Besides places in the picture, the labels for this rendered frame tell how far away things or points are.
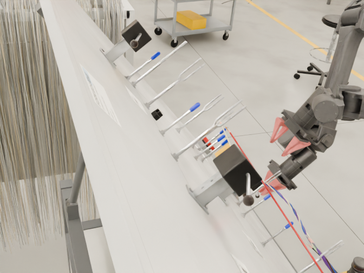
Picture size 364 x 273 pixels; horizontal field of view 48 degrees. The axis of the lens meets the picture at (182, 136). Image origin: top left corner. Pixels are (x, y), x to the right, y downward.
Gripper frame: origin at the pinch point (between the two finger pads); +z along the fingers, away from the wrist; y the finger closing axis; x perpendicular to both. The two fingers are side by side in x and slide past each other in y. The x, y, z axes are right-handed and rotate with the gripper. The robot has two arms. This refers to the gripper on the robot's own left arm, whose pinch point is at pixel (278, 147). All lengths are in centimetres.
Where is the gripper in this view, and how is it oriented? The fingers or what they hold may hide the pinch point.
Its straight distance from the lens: 117.3
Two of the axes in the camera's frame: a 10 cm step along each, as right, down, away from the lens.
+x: 6.9, 1.2, 7.1
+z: -5.5, 7.3, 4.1
